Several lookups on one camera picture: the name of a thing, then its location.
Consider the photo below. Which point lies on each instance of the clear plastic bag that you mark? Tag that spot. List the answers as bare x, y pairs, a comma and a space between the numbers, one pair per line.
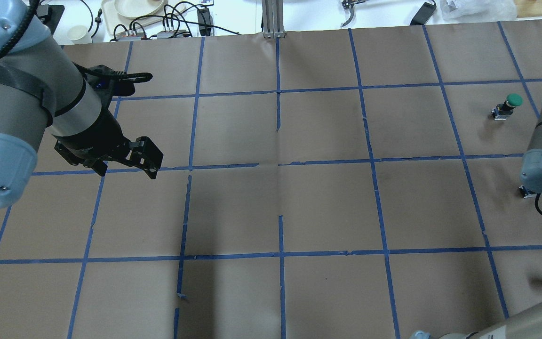
478, 10

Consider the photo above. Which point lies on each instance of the yellow push button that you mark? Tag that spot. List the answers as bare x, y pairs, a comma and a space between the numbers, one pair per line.
526, 193

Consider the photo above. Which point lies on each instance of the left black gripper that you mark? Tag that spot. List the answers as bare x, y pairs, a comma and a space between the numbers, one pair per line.
96, 139

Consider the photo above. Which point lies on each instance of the aluminium frame post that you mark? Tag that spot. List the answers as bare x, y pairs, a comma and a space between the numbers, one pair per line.
273, 19

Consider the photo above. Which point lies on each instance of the beige plate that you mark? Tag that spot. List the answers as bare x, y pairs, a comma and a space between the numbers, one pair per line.
136, 8

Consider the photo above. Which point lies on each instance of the white paper cup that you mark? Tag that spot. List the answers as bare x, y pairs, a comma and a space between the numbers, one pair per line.
79, 34

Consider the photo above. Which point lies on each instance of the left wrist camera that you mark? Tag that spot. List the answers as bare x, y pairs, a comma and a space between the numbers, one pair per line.
113, 83

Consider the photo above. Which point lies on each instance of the black power adapter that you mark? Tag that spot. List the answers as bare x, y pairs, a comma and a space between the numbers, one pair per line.
424, 13

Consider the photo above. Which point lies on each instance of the green push button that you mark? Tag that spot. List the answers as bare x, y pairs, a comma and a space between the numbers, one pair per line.
504, 110

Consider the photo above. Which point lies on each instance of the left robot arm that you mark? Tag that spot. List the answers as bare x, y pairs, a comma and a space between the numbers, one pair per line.
42, 90

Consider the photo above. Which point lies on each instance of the wooden cutting board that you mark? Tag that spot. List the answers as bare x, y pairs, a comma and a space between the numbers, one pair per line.
528, 8

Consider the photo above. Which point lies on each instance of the black camera stand base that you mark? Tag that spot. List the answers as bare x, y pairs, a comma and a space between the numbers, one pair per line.
50, 16

